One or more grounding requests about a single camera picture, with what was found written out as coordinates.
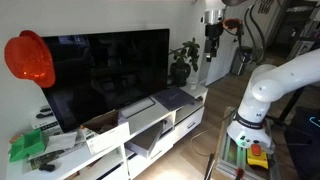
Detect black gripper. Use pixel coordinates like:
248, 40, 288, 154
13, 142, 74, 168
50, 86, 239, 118
204, 23, 225, 63

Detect black stand leg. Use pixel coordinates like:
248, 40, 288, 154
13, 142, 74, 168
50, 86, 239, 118
278, 86, 306, 123

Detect black flat screen television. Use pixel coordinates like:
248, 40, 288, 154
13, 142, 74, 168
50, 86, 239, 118
40, 28, 171, 134

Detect yellow emergency stop box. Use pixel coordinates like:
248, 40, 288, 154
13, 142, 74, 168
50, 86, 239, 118
246, 143, 269, 170

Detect white cardboard box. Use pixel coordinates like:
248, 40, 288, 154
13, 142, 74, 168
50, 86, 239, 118
80, 109, 131, 156

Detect white television stand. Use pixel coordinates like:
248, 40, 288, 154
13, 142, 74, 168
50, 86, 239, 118
4, 83, 209, 180

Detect green leafy houseplant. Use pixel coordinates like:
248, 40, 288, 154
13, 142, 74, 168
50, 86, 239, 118
168, 37, 202, 73

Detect grey trash can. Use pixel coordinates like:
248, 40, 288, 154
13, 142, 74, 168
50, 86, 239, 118
229, 45, 254, 77

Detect black plant pot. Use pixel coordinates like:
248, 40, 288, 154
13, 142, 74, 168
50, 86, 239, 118
169, 62, 192, 88

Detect black case with blue light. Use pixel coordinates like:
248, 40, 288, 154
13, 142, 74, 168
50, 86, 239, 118
283, 106, 320, 180

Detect white paper sheet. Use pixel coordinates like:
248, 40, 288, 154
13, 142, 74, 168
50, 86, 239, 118
46, 131, 78, 153

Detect white router carton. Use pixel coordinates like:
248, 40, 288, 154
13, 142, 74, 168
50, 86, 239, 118
30, 104, 63, 136

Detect green printed booklet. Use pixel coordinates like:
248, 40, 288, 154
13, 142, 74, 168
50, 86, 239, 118
28, 149, 66, 169

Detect small black remote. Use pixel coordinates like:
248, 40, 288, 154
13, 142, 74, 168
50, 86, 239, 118
38, 163, 56, 173

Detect green plastic bin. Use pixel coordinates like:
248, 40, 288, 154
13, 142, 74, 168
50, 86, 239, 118
8, 128, 48, 163

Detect orange cable strap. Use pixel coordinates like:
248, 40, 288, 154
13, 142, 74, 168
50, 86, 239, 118
222, 17, 244, 34

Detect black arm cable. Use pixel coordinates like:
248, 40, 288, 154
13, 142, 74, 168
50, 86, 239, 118
243, 3, 268, 64

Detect thin floor cable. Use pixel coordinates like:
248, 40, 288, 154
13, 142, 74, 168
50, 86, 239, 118
189, 109, 238, 158

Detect white drawer with handle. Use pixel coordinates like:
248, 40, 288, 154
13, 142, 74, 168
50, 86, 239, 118
172, 105, 206, 144
128, 131, 175, 179

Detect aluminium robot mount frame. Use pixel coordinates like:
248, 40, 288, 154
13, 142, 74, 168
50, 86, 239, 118
214, 106, 283, 180

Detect red handled clamp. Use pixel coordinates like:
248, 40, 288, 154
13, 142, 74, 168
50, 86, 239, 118
234, 168, 246, 180

